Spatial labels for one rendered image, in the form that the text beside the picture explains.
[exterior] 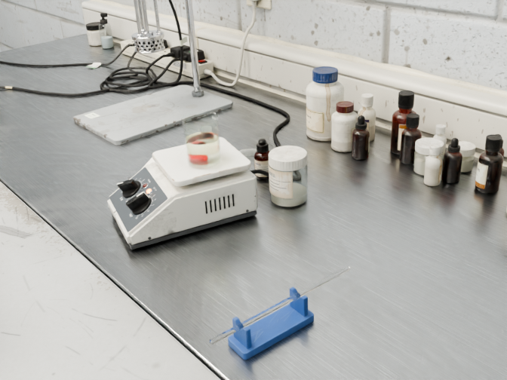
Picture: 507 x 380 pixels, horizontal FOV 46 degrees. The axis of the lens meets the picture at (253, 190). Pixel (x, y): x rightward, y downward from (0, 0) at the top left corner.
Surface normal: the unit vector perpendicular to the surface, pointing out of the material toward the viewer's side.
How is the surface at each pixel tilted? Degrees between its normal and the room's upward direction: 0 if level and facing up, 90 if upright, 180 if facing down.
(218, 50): 90
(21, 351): 0
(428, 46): 90
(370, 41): 90
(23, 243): 0
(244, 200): 90
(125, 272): 0
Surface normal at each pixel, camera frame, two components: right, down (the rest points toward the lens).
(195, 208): 0.42, 0.40
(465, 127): -0.76, 0.34
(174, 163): -0.05, -0.88
